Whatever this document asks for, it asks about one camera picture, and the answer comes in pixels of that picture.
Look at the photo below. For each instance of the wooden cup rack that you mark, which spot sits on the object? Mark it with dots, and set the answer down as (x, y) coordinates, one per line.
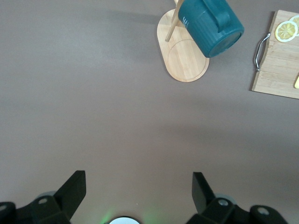
(184, 63)

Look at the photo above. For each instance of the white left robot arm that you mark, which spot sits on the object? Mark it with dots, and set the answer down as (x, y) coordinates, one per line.
(123, 220)

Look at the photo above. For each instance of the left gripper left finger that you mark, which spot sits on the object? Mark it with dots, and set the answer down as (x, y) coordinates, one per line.
(70, 196)

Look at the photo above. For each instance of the lemon slice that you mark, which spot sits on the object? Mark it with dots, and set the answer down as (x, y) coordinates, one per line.
(286, 31)
(295, 19)

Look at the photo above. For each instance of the wooden cutting board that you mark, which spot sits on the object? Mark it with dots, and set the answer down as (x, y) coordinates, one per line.
(275, 70)

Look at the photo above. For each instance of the teal cup yellow inside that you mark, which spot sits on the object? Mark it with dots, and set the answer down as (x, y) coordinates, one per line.
(205, 30)

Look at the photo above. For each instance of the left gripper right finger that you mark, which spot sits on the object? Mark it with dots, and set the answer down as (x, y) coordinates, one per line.
(204, 203)

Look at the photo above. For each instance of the brown table mat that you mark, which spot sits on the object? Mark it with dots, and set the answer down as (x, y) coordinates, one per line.
(93, 93)

